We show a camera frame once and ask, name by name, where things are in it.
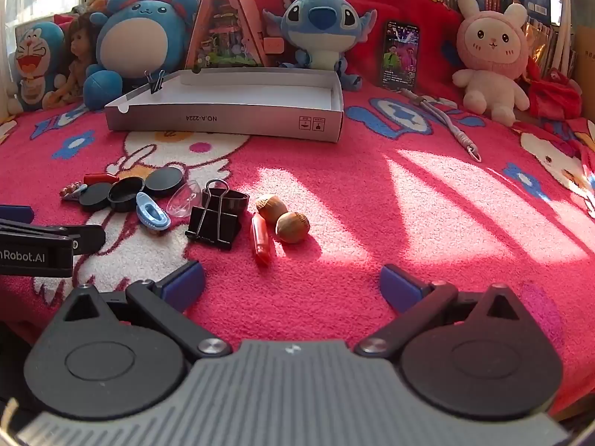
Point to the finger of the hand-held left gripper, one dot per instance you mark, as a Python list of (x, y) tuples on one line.
[(69, 238), (14, 213)]

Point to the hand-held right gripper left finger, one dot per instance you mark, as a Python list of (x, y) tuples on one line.
[(183, 284)]

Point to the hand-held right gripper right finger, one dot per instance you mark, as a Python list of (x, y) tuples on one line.
[(399, 288)]

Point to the small beaded blue hair clip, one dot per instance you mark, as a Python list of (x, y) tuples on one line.
[(72, 192)]

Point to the black round lid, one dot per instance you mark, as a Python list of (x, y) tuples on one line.
[(165, 182), (94, 199)]

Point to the large black binder clip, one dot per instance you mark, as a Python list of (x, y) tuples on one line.
[(211, 223)]

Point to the black round jar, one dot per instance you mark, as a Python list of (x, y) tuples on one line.
[(125, 195)]

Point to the light blue hair clip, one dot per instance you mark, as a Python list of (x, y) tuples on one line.
[(151, 213)]

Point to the clear plastic cap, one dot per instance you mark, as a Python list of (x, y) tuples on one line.
[(183, 199)]

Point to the orange-red crayon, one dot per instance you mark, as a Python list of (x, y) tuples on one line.
[(261, 241)]

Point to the small black cap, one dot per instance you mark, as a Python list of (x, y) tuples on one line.
[(237, 199)]

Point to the shallow white cardboard box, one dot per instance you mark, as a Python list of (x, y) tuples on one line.
[(232, 123)]

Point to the pink cartoon print blanket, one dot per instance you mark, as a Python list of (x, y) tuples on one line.
[(372, 223)]

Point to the blue robot cat plush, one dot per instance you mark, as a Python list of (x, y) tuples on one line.
[(35, 62)]

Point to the brown-haired doll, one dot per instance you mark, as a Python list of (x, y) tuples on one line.
[(79, 51)]

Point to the small black binder clip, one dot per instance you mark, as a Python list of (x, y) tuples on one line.
[(156, 84)]

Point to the round blue mouse plush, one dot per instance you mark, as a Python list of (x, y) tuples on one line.
[(135, 42)]

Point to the black smartphone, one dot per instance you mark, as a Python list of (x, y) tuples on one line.
[(400, 55)]

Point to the crumpled red cloth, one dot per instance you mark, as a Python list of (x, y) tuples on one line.
[(555, 95)]

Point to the triangular miniature house model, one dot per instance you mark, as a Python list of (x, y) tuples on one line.
[(227, 32)]

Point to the pink bunny plush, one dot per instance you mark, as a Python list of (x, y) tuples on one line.
[(492, 46)]

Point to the blue alien plush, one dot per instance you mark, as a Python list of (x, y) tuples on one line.
[(320, 23)]

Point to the brown cardboard box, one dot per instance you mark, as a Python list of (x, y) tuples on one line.
[(585, 55)]

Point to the white pole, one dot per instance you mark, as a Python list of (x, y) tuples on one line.
[(565, 18)]

